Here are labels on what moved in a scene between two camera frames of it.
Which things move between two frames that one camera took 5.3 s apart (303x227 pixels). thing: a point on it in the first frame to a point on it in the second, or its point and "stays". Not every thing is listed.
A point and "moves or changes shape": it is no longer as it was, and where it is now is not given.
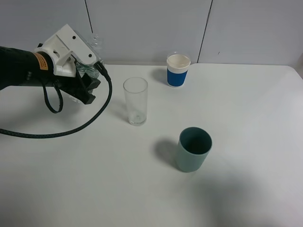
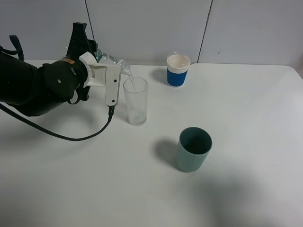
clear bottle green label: x=92 y=70 moves or changes shape
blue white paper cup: x=177 y=67 stays
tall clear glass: x=136 y=90 stays
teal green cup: x=194 y=145 stays
